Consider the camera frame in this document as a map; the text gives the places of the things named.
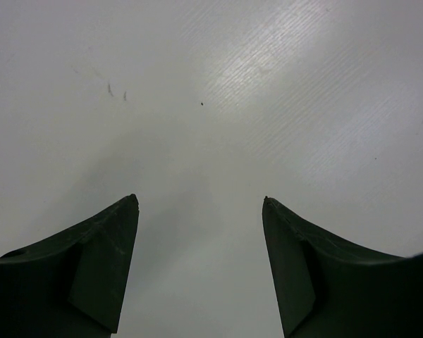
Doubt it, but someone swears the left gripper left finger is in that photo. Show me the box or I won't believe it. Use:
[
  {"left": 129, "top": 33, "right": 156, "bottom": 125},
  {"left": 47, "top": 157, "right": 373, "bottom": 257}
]
[{"left": 0, "top": 194, "right": 139, "bottom": 337}]

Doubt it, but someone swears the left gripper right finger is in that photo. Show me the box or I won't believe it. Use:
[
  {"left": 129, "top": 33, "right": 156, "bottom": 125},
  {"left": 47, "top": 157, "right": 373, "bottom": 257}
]
[{"left": 262, "top": 197, "right": 423, "bottom": 337}]

